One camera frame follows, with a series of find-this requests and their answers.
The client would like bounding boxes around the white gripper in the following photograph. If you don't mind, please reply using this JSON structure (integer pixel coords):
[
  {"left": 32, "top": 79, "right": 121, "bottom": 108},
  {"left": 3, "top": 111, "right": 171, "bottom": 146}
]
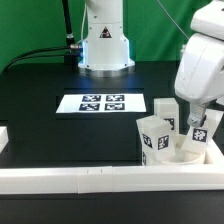
[{"left": 174, "top": 33, "right": 224, "bottom": 128}]

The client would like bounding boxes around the white round stool seat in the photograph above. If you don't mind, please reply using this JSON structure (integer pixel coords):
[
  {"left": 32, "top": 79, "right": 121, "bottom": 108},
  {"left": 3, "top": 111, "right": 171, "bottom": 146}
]
[{"left": 142, "top": 134, "right": 208, "bottom": 167}]

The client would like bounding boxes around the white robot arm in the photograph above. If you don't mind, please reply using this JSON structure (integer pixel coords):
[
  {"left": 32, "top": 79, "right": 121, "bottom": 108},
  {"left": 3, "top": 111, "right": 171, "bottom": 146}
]
[{"left": 78, "top": 0, "right": 224, "bottom": 127}]

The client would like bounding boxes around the white marker tag sheet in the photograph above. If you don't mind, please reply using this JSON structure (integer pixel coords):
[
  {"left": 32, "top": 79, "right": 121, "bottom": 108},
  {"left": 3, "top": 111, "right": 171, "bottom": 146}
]
[{"left": 57, "top": 93, "right": 146, "bottom": 113}]

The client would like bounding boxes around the white front fence bar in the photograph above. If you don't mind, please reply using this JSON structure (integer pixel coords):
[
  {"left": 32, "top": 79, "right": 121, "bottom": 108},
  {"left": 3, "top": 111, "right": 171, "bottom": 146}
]
[{"left": 0, "top": 165, "right": 224, "bottom": 195}]

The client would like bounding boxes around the white left fence bar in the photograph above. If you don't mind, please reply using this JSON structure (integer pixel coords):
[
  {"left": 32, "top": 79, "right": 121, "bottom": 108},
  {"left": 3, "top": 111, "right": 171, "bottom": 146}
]
[{"left": 0, "top": 126, "right": 8, "bottom": 153}]

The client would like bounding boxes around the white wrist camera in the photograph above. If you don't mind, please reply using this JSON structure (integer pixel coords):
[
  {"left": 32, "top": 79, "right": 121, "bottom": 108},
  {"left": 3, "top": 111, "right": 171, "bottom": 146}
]
[{"left": 190, "top": 0, "right": 224, "bottom": 40}]

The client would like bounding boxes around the thin white cable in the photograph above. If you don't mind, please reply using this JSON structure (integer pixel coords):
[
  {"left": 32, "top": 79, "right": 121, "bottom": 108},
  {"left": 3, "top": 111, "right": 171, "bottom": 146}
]
[{"left": 155, "top": 0, "right": 191, "bottom": 41}]

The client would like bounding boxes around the black cable bundle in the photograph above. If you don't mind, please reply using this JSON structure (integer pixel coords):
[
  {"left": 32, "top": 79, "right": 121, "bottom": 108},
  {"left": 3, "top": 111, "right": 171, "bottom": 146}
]
[{"left": 1, "top": 46, "right": 83, "bottom": 73}]

